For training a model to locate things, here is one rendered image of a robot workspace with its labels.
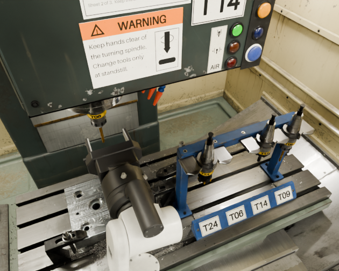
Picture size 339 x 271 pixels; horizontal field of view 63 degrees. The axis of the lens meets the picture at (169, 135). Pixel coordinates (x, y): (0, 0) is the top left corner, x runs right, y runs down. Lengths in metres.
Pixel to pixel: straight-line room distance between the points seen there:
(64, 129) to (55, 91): 0.88
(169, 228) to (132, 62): 0.28
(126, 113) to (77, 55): 0.94
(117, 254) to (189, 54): 0.35
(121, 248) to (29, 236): 0.75
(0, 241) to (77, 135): 0.59
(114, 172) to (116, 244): 0.14
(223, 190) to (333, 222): 0.50
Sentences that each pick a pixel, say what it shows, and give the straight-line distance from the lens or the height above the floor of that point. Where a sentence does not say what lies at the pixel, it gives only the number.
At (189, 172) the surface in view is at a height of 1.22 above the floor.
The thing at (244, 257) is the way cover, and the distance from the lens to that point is 1.24.
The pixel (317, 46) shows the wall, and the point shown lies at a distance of 1.44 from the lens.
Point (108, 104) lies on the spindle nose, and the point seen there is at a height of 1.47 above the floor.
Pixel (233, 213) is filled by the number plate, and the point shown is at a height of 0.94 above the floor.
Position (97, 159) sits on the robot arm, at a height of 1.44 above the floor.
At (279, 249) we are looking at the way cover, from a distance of 1.32.
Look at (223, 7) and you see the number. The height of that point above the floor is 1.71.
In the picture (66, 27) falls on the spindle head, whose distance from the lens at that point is 0.42.
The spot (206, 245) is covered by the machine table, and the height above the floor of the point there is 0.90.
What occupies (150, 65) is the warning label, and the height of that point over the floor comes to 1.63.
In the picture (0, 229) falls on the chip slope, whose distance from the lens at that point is 1.59.
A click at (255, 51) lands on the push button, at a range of 0.57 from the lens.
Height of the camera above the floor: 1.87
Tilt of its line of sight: 44 degrees down
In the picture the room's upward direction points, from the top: straight up
